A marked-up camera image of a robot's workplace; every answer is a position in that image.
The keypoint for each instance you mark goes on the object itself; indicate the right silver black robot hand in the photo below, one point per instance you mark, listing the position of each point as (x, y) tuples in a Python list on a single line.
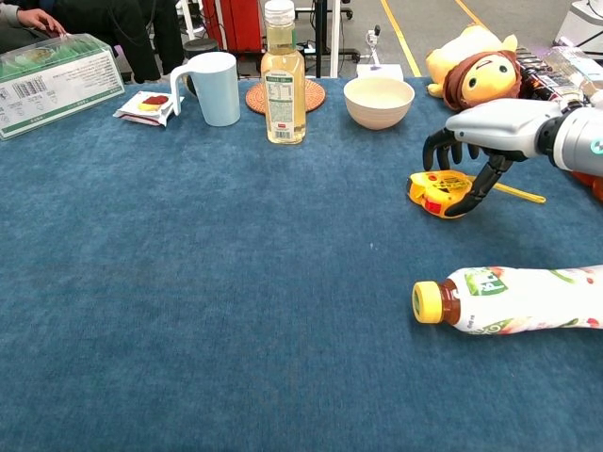
[(499, 124)]

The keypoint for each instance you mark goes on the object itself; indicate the yellow tape measure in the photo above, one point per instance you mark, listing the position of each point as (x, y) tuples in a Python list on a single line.
[(435, 188)]

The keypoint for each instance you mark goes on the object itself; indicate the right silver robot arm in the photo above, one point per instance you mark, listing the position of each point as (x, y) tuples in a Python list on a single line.
[(579, 136)]

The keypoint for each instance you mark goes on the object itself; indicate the yellow plush doll brown hood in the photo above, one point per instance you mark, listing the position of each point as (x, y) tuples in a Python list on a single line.
[(485, 75)]

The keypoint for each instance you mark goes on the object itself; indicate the clear bottle white cap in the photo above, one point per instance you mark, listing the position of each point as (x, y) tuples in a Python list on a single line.
[(577, 66)]

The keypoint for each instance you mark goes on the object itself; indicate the amber squeeze bottle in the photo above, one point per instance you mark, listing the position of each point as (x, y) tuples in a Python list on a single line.
[(589, 181)]

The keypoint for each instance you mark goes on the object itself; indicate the cream bowl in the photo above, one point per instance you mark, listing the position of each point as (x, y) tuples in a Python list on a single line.
[(379, 106)]

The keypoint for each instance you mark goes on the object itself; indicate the small white purple box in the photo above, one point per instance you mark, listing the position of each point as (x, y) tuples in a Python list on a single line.
[(379, 71)]

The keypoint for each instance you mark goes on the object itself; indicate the white machine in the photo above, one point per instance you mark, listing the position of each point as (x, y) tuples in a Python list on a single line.
[(584, 23)]

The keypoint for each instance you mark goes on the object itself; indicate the small white clamp device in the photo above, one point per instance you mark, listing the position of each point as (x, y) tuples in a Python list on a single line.
[(373, 42)]

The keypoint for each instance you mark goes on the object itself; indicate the tea bottle with yellow cap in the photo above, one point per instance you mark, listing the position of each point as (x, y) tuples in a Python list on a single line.
[(518, 301)]

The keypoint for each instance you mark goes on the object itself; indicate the round woven coaster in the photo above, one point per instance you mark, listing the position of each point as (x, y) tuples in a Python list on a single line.
[(315, 96)]

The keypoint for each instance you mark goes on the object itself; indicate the pale yellow drink bottle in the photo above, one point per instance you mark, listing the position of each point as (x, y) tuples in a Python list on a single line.
[(284, 94)]

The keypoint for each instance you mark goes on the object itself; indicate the red cabinet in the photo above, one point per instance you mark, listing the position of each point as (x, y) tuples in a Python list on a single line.
[(235, 23)]

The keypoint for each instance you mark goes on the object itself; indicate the light blue mug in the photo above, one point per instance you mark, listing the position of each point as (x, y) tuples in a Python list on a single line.
[(216, 89)]

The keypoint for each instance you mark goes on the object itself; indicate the blue table mat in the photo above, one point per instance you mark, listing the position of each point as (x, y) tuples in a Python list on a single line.
[(235, 282)]

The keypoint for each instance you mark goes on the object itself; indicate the glass jar black lid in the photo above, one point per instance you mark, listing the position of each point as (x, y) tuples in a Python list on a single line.
[(200, 46)]

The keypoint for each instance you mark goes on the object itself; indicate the white snack packet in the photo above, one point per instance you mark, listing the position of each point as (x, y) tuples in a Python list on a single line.
[(148, 107)]

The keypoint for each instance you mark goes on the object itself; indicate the seated person in black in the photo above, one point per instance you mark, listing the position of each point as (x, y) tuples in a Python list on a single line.
[(132, 33)]

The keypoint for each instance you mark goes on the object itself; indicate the clear box green tea bags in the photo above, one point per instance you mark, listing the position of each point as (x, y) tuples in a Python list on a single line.
[(56, 89)]

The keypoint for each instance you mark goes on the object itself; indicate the white frame post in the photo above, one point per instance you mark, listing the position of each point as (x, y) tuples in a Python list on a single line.
[(335, 37)]

